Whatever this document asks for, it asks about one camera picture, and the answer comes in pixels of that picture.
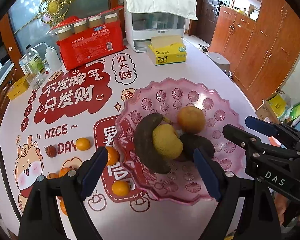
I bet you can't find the wooden cabinet wall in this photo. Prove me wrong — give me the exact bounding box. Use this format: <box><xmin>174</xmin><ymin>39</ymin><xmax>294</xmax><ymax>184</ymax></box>
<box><xmin>209</xmin><ymin>0</ymin><xmax>300</xmax><ymax>108</ymax></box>

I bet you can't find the mandarin orange with stem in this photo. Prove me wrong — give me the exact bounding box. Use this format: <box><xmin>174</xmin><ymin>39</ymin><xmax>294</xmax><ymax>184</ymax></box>
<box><xmin>46</xmin><ymin>172</ymin><xmax>59</xmax><ymax>179</ymax></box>

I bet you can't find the yellow pear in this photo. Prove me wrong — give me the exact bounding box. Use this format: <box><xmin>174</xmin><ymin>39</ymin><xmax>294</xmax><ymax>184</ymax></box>
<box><xmin>152</xmin><ymin>124</ymin><xmax>183</xmax><ymax>160</ymax></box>

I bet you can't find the dark avocado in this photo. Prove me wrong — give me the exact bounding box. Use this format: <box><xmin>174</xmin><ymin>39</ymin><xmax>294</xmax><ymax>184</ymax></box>
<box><xmin>175</xmin><ymin>133</ymin><xmax>215</xmax><ymax>162</ymax></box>

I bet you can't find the white cloth on appliance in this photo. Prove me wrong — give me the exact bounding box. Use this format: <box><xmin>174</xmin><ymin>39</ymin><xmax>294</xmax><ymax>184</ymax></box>
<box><xmin>124</xmin><ymin>0</ymin><xmax>198</xmax><ymax>21</ymax></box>

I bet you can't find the white squeeze bottle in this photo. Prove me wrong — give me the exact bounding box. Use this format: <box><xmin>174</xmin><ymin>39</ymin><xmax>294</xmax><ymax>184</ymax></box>
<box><xmin>34</xmin><ymin>42</ymin><xmax>62</xmax><ymax>71</ymax></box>

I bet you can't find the small orange label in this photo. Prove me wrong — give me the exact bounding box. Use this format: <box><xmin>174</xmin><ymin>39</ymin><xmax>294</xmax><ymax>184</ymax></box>
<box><xmin>111</xmin><ymin>180</ymin><xmax>130</xmax><ymax>197</ymax></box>

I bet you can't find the printed pink tablecloth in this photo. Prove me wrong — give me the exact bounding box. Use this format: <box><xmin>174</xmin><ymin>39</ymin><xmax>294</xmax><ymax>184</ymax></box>
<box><xmin>0</xmin><ymin>43</ymin><xmax>255</xmax><ymax>239</ymax></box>

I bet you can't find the red apple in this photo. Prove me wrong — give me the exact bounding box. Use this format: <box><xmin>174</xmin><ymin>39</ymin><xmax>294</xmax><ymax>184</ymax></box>
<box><xmin>177</xmin><ymin>106</ymin><xmax>205</xmax><ymax>134</ymax></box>

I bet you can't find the dark overripe banana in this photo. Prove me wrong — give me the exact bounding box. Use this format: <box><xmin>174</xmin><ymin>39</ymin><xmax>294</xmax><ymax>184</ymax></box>
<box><xmin>133</xmin><ymin>113</ymin><xmax>171</xmax><ymax>174</ymax></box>

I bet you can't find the yellow flat box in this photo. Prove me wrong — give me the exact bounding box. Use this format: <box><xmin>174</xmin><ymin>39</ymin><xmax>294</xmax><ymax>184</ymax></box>
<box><xmin>7</xmin><ymin>75</ymin><xmax>30</xmax><ymax>100</ymax></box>

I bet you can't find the drinking glass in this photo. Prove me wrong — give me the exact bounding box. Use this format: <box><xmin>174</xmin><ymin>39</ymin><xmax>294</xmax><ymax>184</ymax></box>
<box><xmin>26</xmin><ymin>66</ymin><xmax>47</xmax><ymax>90</ymax></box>

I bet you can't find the cardboard box on floor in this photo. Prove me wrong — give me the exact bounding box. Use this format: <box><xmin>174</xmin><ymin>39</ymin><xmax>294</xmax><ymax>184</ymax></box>
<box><xmin>255</xmin><ymin>91</ymin><xmax>290</xmax><ymax>124</ymax></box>

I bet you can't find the yellow tissue box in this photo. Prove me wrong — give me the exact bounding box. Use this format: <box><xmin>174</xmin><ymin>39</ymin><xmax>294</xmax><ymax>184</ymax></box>
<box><xmin>147</xmin><ymin>35</ymin><xmax>187</xmax><ymax>66</ymax></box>

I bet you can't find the white countertop appliance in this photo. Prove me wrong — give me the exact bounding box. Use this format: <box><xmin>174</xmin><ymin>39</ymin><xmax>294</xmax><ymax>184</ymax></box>
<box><xmin>124</xmin><ymin>0</ymin><xmax>186</xmax><ymax>53</ymax></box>

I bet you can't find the red paper cup package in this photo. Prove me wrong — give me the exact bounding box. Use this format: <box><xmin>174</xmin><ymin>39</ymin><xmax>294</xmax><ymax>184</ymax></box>
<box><xmin>48</xmin><ymin>5</ymin><xmax>126</xmax><ymax>70</ymax></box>

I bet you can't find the pink plastic fruit bowl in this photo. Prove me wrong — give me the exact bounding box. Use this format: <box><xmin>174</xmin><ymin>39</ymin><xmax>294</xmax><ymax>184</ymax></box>
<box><xmin>114</xmin><ymin>77</ymin><xmax>251</xmax><ymax>205</ymax></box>

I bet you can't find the small orange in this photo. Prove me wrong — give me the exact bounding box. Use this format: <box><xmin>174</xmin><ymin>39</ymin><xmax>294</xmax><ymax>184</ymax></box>
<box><xmin>76</xmin><ymin>138</ymin><xmax>91</xmax><ymax>151</ymax></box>

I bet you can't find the clear plastic bottle green label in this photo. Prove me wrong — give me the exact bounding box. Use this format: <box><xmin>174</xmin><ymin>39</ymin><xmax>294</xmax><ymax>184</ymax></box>
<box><xmin>25</xmin><ymin>44</ymin><xmax>45</xmax><ymax>74</ymax></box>

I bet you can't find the white round stool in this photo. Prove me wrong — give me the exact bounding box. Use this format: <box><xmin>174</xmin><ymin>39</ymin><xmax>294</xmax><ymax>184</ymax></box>
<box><xmin>206</xmin><ymin>52</ymin><xmax>230</xmax><ymax>74</ymax></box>

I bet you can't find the red lychee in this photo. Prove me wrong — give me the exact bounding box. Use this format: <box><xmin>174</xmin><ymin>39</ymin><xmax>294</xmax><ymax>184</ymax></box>
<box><xmin>45</xmin><ymin>145</ymin><xmax>58</xmax><ymax>158</ymax></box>

